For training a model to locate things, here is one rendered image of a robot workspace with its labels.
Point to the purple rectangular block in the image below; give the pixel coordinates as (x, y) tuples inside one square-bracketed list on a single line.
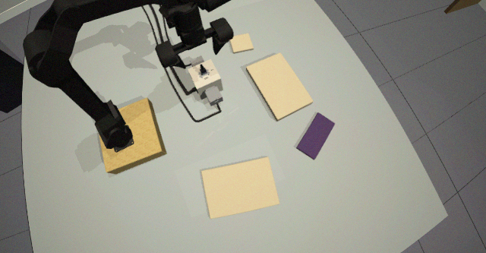
[(315, 136)]

